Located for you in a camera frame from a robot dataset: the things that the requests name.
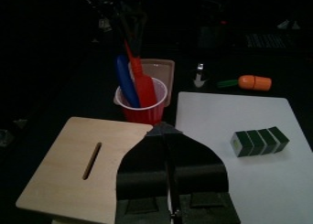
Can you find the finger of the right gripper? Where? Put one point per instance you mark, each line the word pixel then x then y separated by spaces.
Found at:
pixel 141 32
pixel 125 26

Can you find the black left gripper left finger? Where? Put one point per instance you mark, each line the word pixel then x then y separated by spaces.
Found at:
pixel 141 166

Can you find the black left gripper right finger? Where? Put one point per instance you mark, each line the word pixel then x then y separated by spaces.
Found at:
pixel 200 169

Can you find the blue toy knife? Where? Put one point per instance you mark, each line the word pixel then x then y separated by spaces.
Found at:
pixel 127 81

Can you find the beige tray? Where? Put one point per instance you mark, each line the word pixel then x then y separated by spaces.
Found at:
pixel 161 70

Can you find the white cutting board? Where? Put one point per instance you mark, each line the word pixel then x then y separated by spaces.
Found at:
pixel 254 185

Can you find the red plastic cup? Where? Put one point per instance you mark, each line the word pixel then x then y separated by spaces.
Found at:
pixel 143 113

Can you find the green sliced toy cucumber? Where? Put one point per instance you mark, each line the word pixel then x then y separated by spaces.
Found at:
pixel 262 140

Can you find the wooden board with slot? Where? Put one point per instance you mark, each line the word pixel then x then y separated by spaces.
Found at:
pixel 65 160

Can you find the small white utensil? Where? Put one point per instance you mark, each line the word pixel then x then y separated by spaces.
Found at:
pixel 199 80

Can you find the orange toy carrot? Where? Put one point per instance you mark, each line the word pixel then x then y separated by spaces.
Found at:
pixel 255 82

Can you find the dark computer keyboard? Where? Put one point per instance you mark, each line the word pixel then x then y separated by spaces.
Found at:
pixel 270 40

